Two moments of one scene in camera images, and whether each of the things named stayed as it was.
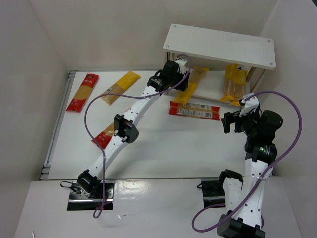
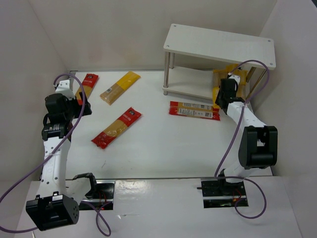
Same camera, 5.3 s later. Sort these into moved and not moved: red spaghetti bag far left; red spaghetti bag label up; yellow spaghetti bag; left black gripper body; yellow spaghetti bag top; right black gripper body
Moved: yellow spaghetti bag; right black gripper body; left black gripper body
Not moved: yellow spaghetti bag top; red spaghetti bag far left; red spaghetti bag label up
